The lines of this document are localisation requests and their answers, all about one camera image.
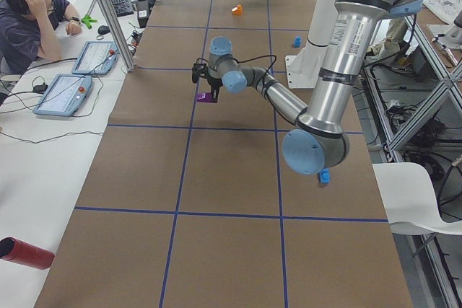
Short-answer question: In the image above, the small blue block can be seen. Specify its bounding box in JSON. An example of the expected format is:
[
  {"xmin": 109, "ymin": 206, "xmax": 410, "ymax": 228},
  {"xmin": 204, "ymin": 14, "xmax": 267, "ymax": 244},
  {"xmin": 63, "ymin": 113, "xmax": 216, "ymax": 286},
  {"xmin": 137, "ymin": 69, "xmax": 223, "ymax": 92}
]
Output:
[{"xmin": 292, "ymin": 36, "xmax": 302, "ymax": 48}]

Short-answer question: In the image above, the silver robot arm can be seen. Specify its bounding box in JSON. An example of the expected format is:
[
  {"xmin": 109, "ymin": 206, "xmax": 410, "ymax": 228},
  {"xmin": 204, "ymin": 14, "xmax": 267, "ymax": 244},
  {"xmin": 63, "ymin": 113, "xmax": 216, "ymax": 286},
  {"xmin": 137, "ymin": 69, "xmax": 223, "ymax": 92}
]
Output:
[{"xmin": 193, "ymin": 0, "xmax": 423, "ymax": 175}]

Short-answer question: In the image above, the red cardboard tube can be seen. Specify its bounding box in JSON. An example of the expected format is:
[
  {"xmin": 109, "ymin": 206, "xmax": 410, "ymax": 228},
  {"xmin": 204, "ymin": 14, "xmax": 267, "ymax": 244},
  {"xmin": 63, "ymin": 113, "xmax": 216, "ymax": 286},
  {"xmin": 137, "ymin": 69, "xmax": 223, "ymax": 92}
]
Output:
[{"xmin": 1, "ymin": 237, "xmax": 55, "ymax": 270}]

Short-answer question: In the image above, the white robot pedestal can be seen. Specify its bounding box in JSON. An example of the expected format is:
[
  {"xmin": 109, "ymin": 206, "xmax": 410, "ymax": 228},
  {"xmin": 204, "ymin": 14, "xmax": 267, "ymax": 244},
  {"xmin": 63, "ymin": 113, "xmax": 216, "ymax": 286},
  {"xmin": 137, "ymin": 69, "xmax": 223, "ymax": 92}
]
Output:
[{"xmin": 285, "ymin": 0, "xmax": 337, "ymax": 89}]

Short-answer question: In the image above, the orange trapezoid block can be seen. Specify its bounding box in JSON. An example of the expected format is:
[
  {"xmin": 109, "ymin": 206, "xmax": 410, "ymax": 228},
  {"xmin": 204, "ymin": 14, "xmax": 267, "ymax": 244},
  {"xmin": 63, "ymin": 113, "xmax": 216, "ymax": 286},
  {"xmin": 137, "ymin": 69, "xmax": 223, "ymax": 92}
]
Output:
[{"xmin": 232, "ymin": 4, "xmax": 243, "ymax": 16}]

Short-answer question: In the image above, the green plastic part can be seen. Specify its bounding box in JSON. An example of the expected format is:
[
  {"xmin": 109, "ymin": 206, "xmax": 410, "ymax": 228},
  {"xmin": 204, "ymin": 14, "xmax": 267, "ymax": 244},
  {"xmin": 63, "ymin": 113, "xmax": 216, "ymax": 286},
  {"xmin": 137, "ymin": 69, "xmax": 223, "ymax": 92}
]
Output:
[{"xmin": 81, "ymin": 14, "xmax": 97, "ymax": 30}]

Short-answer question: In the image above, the white chair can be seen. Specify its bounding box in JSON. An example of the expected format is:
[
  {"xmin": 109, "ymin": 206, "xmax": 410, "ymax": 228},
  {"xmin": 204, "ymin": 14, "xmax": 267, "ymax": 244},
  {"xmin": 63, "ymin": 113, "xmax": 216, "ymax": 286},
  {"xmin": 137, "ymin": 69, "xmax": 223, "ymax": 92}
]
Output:
[{"xmin": 372, "ymin": 162, "xmax": 461, "ymax": 236}]

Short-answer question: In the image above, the black keyboard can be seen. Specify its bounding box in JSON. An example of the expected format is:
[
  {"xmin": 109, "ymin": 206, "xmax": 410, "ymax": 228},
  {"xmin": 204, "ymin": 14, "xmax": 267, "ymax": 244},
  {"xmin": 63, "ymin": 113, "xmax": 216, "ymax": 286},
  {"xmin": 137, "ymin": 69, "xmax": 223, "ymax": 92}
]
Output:
[{"xmin": 110, "ymin": 0, "xmax": 134, "ymax": 17}]

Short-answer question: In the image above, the seated person dark shirt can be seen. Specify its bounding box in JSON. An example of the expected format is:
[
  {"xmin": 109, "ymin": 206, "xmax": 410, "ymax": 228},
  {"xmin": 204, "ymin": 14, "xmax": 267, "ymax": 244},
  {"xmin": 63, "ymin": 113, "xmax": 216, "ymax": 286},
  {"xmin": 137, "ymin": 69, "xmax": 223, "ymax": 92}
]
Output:
[{"xmin": 1, "ymin": 0, "xmax": 82, "ymax": 74}]

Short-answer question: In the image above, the aluminium frame post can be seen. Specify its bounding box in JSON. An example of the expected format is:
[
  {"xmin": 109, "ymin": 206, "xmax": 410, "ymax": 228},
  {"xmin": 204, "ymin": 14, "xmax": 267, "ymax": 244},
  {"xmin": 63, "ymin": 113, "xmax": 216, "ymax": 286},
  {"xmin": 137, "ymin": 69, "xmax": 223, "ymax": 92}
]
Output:
[{"xmin": 97, "ymin": 0, "xmax": 135, "ymax": 72}]

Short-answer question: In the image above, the long blue block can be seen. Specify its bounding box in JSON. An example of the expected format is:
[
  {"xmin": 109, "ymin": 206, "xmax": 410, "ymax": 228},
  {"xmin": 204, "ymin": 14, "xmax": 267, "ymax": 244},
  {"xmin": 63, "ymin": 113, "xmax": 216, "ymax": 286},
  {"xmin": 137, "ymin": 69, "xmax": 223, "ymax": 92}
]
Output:
[{"xmin": 318, "ymin": 168, "xmax": 331, "ymax": 185}]

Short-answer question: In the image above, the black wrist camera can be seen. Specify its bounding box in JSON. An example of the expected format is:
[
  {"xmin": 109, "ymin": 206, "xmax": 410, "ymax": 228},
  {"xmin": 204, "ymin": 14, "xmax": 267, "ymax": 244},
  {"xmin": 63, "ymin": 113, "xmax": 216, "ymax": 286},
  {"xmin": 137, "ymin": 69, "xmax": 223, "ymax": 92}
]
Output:
[{"xmin": 191, "ymin": 63, "xmax": 209, "ymax": 84}]

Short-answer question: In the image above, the brown paper table cover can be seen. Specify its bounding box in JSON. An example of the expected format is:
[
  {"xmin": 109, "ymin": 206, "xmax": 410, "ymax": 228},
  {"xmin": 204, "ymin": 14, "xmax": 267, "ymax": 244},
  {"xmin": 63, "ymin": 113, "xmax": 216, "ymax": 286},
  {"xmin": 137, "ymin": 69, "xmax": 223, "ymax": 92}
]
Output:
[{"xmin": 36, "ymin": 0, "xmax": 412, "ymax": 307}]

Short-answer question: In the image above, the black camera cable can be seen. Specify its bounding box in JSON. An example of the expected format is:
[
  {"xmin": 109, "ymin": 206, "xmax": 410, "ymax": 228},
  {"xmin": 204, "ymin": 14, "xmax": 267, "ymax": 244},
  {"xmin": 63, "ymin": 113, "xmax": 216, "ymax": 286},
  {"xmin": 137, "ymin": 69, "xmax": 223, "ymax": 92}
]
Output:
[{"xmin": 196, "ymin": 54, "xmax": 278, "ymax": 85}]

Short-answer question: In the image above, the purple trapezoid block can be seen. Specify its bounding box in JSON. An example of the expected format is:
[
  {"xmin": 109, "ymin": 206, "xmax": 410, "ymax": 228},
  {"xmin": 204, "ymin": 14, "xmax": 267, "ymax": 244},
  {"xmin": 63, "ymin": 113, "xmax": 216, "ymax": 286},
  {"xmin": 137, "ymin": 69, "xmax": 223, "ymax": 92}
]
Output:
[{"xmin": 196, "ymin": 92, "xmax": 216, "ymax": 103}]

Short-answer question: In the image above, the blue teach pendant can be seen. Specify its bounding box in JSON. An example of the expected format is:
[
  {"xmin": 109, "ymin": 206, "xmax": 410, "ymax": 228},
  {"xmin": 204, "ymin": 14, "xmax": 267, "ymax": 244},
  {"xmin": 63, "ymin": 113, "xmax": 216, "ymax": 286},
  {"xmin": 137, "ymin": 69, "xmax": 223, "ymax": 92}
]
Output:
[
  {"xmin": 71, "ymin": 41, "xmax": 118, "ymax": 75},
  {"xmin": 33, "ymin": 74, "xmax": 92, "ymax": 117}
]

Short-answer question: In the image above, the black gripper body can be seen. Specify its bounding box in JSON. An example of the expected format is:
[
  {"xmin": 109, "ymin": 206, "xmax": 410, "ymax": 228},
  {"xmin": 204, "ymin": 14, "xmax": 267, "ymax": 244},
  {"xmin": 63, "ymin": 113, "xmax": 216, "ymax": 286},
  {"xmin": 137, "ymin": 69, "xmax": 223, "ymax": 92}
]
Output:
[{"xmin": 207, "ymin": 76, "xmax": 222, "ymax": 94}]

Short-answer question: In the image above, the black computer mouse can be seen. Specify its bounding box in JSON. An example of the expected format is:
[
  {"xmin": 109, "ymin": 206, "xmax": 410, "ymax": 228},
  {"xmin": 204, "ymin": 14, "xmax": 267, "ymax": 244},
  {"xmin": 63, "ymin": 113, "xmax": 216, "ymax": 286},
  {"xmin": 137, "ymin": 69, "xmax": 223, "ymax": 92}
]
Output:
[{"xmin": 97, "ymin": 25, "xmax": 110, "ymax": 35}]

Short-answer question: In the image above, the near blue teach pendant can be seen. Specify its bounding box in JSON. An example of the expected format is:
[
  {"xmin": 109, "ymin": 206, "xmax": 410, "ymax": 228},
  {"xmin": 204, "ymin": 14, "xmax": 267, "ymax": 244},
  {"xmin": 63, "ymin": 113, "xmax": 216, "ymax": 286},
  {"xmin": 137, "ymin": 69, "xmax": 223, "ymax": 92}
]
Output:
[{"xmin": 33, "ymin": 74, "xmax": 92, "ymax": 117}]

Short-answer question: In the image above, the far blue teach pendant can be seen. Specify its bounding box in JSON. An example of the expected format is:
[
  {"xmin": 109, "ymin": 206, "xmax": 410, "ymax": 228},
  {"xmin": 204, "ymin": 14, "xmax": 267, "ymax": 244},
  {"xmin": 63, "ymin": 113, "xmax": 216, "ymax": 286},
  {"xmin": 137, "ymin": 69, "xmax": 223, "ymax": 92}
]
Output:
[{"xmin": 71, "ymin": 41, "xmax": 118, "ymax": 75}]

